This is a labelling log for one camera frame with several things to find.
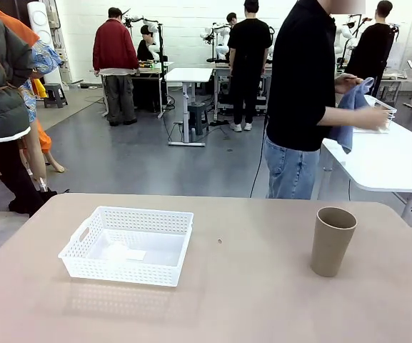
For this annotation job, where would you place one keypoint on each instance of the person's right hand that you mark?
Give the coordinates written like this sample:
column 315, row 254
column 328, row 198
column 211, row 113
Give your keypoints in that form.
column 377, row 119

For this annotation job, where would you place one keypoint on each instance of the person's left hand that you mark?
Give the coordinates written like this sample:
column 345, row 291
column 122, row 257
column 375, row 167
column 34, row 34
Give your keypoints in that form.
column 346, row 83

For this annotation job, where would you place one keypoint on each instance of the blue cloth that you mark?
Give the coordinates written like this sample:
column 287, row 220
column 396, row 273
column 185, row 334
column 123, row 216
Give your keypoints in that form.
column 348, row 103

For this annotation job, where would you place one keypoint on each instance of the brown paper cup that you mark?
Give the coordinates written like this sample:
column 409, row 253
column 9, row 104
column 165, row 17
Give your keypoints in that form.
column 328, row 250

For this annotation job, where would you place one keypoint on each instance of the white perforated plastic basket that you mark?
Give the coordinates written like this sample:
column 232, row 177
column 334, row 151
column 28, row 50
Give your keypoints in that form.
column 120, row 275

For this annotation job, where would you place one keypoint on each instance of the person's right forearm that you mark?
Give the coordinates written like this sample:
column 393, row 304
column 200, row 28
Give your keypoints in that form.
column 341, row 116

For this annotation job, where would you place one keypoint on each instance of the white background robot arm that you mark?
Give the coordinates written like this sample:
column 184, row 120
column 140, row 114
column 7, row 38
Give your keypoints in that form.
column 271, row 43
column 345, row 35
column 154, row 26
column 221, row 50

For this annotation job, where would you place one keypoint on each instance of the tall person in black top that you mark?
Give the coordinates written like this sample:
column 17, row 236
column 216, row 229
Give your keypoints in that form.
column 373, row 46

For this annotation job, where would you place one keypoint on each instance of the long white workbench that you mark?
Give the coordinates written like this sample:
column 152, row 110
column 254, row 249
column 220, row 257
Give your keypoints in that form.
column 402, row 80

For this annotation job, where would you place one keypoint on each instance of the person black shirt blue jeans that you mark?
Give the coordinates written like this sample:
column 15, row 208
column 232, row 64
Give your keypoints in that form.
column 298, row 71

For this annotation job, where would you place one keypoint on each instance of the standing person all in black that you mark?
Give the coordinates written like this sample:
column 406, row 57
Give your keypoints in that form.
column 248, row 46

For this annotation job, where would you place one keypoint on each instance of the dark-haired person with glasses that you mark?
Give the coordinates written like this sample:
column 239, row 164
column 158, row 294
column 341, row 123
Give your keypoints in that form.
column 231, row 18

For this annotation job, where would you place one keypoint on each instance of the black power strip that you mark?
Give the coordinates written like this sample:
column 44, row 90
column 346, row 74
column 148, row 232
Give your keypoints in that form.
column 220, row 123

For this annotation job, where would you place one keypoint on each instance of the tall grey plastic stool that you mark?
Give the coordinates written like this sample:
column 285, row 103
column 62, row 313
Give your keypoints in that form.
column 198, row 114

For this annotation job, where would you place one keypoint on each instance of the white height-adjustable desk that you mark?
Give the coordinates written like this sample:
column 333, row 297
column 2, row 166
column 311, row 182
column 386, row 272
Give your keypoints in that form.
column 188, row 74

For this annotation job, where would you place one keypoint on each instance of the wooden top workbench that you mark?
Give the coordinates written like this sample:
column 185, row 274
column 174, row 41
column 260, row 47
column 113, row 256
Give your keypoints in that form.
column 152, row 71

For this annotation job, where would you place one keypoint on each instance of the seated person in black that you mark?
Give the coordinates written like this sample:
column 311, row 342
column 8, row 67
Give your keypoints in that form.
column 143, row 50

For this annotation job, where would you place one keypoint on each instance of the person in red jacket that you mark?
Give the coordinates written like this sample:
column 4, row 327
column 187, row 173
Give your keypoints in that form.
column 114, row 46

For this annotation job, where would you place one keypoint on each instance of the small grey step stool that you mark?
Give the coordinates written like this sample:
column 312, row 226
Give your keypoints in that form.
column 55, row 93

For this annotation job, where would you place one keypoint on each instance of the white tower fan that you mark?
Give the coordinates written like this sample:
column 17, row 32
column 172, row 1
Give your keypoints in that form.
column 39, row 21

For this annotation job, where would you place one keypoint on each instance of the figure in green puffer jacket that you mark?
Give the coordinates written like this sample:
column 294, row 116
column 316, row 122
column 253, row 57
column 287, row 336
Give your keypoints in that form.
column 2, row 89

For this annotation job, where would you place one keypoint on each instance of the white frame robot workbench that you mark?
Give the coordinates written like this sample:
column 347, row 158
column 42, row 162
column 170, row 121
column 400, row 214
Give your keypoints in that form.
column 221, row 71

